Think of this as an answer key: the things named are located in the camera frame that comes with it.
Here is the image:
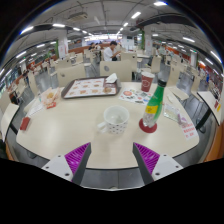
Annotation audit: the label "beige canteen table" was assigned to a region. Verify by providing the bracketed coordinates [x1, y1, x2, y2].
[196, 90, 223, 134]

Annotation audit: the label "beige canteen chairs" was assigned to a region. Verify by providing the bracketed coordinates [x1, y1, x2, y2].
[0, 46, 201, 114]

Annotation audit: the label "colourful printed leaflet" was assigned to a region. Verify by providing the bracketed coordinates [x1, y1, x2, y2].
[118, 88, 154, 106]

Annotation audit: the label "white printed card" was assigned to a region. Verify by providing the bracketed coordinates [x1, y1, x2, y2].
[25, 99, 44, 118]

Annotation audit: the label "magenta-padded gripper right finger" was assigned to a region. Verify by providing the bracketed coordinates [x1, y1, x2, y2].
[132, 142, 184, 186]

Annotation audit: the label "crumpled white napkin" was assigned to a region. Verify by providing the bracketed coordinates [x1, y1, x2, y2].
[104, 72, 118, 84]

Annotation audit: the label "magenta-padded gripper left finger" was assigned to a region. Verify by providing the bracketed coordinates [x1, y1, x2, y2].
[41, 142, 92, 186]

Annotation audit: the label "ceiling strip lights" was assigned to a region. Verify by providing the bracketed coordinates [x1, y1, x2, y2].
[0, 1, 224, 78]

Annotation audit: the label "beige pedestal side table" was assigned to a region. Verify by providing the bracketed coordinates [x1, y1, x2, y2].
[0, 103, 20, 141]

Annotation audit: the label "white polka dot mug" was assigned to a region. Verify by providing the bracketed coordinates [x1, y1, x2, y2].
[96, 105, 131, 135]

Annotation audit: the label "brown tray with paper liner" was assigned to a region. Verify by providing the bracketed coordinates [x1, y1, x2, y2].
[60, 76, 122, 100]

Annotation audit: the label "ceiling air conditioner unit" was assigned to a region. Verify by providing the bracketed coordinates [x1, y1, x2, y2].
[67, 12, 89, 22]

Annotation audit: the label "flat round red coaster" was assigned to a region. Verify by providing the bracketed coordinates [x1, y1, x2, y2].
[138, 118, 158, 134]

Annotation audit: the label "red paper cup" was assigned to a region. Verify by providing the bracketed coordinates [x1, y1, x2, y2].
[140, 71, 156, 93]

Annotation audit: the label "small red sauce packet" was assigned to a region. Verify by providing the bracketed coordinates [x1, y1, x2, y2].
[45, 101, 58, 110]

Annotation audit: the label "green plastic drink bottle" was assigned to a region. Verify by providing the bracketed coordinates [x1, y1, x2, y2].
[142, 78, 168, 129]

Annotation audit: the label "clear plastic food bag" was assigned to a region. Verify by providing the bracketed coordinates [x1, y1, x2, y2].
[39, 87, 62, 107]

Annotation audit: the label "red tissue packet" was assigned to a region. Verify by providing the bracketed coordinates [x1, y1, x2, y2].
[19, 116, 32, 131]

